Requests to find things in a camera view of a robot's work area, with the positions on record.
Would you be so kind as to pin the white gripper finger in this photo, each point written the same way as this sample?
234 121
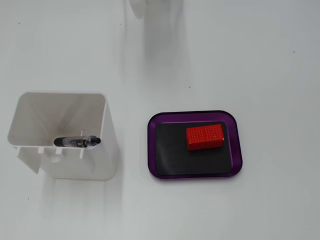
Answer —
137 7

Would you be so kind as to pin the black clear retractable pen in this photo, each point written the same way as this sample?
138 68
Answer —
75 142

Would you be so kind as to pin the white plastic pen holder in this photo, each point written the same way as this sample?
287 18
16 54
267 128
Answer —
110 150

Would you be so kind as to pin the purple metal tray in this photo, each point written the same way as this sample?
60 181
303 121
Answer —
151 150

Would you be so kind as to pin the red studded block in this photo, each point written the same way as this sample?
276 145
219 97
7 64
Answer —
205 137

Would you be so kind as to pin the black mat inside tray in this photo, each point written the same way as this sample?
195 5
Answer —
175 160

